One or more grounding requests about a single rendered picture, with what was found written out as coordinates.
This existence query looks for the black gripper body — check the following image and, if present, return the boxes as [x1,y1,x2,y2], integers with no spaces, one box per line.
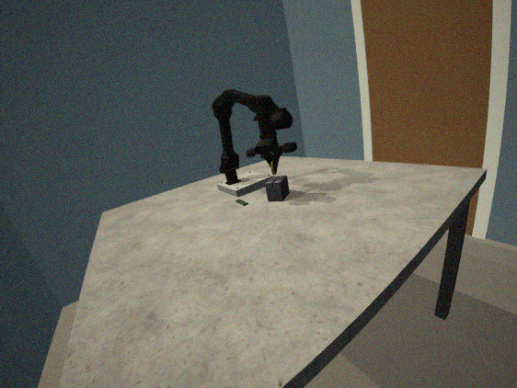
[246,130,297,157]

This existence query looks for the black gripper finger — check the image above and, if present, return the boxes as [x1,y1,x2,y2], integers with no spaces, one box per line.
[261,153,273,165]
[271,152,283,172]

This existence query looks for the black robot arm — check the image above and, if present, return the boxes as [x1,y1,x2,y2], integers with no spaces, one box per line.
[212,89,293,185]

